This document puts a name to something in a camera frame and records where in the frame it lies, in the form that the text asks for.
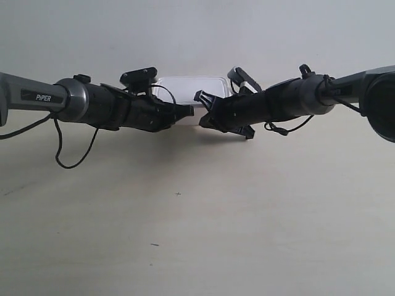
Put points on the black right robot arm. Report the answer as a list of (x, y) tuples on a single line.
[(370, 93)]

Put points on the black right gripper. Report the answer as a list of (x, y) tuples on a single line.
[(234, 114)]

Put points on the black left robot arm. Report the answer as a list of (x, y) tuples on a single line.
[(77, 100)]

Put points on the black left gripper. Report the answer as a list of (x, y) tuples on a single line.
[(143, 111)]

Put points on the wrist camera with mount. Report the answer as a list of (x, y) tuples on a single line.
[(242, 83), (139, 81)]

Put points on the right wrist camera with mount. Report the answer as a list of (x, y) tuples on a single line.
[(242, 83)]

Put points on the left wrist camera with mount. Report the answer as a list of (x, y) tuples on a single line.
[(139, 81)]

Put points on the white lidded plastic container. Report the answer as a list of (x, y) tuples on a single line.
[(184, 88)]

